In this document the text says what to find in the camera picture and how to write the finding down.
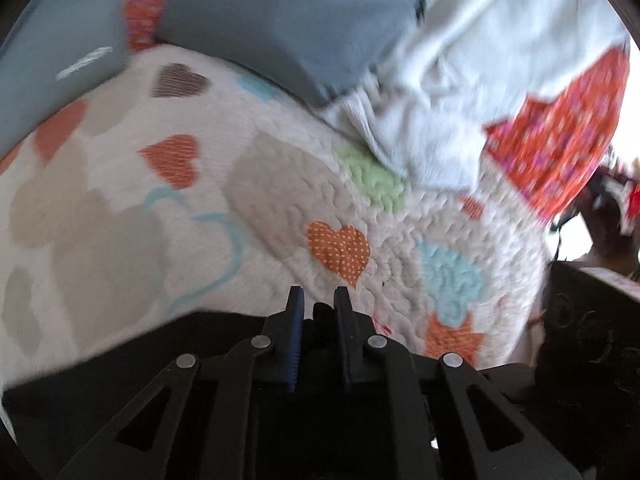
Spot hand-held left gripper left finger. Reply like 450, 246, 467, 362
57, 285, 306, 480

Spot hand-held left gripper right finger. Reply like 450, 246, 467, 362
334, 286, 585, 480

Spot black pants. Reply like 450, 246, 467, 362
0, 302, 596, 480

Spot heart printed quilt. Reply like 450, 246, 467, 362
0, 45, 556, 396

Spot black box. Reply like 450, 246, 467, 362
537, 260, 640, 480

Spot red floral cloth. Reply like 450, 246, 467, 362
484, 45, 632, 222
120, 0, 193, 55

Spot white blanket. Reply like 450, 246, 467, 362
320, 0, 632, 192

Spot grey pillow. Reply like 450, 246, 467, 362
0, 0, 132, 157
155, 0, 442, 107

